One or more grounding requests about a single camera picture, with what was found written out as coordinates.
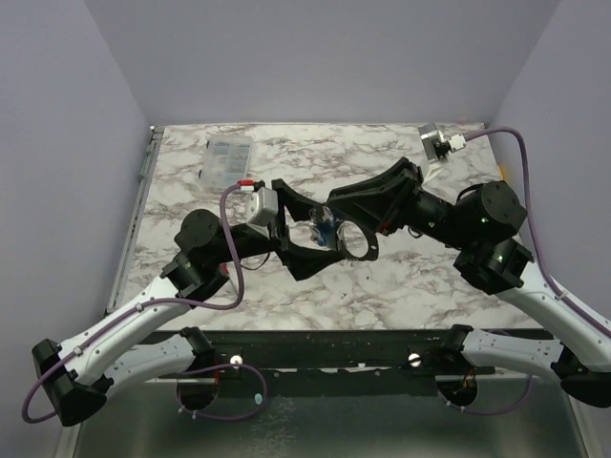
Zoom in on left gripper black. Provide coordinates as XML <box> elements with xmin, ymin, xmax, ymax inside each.
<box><xmin>214</xmin><ymin>179</ymin><xmax>347</xmax><ymax>279</ymax></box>

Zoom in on blue tag key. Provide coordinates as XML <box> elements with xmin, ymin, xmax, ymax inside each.
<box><xmin>312</xmin><ymin>207</ymin><xmax>339</xmax><ymax>250</ymax></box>

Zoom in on metal key ring plate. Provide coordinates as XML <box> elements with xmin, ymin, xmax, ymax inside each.
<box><xmin>309</xmin><ymin>206</ymin><xmax>378</xmax><ymax>261</ymax></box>

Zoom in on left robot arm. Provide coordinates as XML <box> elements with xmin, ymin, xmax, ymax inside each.
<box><xmin>21</xmin><ymin>179</ymin><xmax>347</xmax><ymax>427</ymax></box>

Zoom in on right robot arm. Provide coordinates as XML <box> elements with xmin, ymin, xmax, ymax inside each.
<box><xmin>327</xmin><ymin>158</ymin><xmax>610</xmax><ymax>408</ymax></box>

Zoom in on clear plastic organizer box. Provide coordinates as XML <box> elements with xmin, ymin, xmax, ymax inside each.
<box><xmin>198</xmin><ymin>134</ymin><xmax>254</xmax><ymax>191</ymax></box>

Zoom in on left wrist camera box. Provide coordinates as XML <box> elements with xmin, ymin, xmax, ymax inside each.
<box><xmin>238</xmin><ymin>179</ymin><xmax>279</xmax><ymax>227</ymax></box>

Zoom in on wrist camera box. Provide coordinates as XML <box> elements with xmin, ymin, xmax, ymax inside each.
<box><xmin>238</xmin><ymin>179</ymin><xmax>279</xmax><ymax>227</ymax></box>
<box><xmin>418</xmin><ymin>123</ymin><xmax>467</xmax><ymax>163</ymax></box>

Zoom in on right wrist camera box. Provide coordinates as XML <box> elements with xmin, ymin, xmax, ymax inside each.
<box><xmin>418</xmin><ymin>123</ymin><xmax>467</xmax><ymax>163</ymax></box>

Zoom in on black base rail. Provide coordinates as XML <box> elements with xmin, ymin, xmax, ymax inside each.
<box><xmin>97</xmin><ymin>328</ymin><xmax>531</xmax><ymax>397</ymax></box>

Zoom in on aluminium side rail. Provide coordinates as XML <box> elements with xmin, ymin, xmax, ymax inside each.
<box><xmin>104</xmin><ymin>125</ymin><xmax>165</xmax><ymax>316</ymax></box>

